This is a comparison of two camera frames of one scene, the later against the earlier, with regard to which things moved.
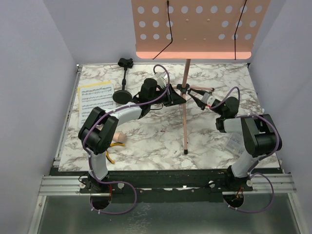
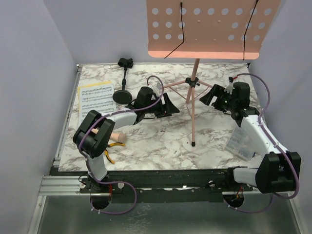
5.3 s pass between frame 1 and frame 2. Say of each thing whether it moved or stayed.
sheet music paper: stayed
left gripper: moved
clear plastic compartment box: stayed
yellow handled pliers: stayed
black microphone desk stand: stayed
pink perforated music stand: moved
